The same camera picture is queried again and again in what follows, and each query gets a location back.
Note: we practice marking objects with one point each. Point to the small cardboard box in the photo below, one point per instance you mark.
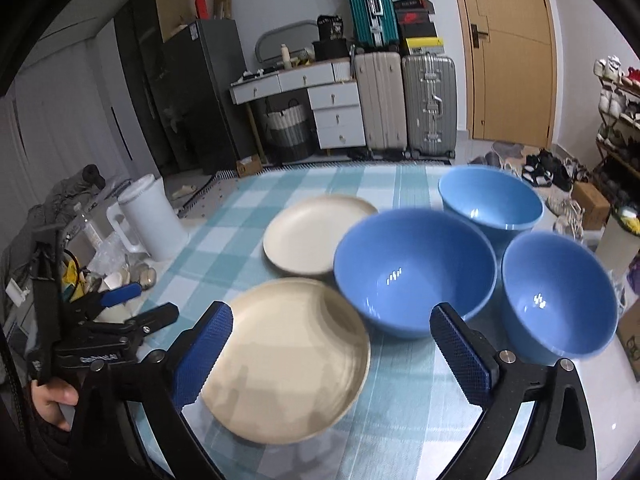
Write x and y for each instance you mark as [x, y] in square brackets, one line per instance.
[249, 166]

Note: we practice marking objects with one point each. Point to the white electric kettle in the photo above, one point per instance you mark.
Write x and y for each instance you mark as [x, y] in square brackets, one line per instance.
[143, 219]

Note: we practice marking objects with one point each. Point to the white trash bin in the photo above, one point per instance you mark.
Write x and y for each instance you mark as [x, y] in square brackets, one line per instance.
[619, 243]

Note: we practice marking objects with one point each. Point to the large cream plate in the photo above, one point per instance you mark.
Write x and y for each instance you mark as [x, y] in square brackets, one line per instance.
[295, 362]

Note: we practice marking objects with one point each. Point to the large cardboard box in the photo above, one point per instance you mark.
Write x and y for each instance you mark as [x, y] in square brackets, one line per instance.
[628, 332]

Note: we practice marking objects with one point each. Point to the brown cardboard box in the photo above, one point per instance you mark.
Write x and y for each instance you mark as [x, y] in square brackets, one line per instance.
[595, 206]

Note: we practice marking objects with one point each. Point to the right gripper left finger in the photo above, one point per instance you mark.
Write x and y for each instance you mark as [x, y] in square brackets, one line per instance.
[168, 380]

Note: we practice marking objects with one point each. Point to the woven laundry basket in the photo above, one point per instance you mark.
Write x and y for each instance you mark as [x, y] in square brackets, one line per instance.
[289, 132]

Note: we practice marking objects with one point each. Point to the oval mirror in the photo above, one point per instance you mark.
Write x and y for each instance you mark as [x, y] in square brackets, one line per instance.
[298, 37]

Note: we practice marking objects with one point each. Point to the left human hand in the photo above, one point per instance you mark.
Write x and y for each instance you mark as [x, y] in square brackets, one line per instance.
[48, 398]

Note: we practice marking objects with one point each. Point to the shoe rack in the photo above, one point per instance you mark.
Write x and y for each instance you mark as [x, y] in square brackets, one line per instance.
[617, 140]

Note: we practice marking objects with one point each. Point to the white drawer desk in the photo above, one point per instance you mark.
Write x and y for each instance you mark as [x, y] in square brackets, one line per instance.
[326, 89]

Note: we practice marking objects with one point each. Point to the black refrigerator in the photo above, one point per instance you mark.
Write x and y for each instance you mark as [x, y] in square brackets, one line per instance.
[179, 70]

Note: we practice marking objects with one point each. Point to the beige suitcase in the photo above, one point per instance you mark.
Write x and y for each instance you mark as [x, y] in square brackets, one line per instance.
[382, 101]

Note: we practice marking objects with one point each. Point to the blue bowl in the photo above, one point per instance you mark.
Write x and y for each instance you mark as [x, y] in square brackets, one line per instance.
[558, 301]
[501, 205]
[396, 266]

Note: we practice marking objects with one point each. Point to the silver suitcase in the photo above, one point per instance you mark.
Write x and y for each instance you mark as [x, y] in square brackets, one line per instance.
[431, 104]

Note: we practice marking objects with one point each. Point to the small cream plate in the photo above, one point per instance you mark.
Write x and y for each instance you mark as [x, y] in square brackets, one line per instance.
[302, 239]

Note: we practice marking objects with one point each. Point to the teal suitcase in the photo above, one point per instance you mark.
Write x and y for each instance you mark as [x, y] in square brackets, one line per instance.
[375, 24]

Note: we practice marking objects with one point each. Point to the wooden door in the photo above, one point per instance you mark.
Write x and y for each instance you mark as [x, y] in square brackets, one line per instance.
[510, 70]

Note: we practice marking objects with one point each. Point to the stacked shoe boxes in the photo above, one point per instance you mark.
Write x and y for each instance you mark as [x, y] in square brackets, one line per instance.
[416, 30]

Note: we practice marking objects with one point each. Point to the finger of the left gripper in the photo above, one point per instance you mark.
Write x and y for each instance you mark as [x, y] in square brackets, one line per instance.
[145, 322]
[94, 303]

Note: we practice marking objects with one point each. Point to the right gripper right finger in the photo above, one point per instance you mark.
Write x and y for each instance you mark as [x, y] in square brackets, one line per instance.
[558, 441]

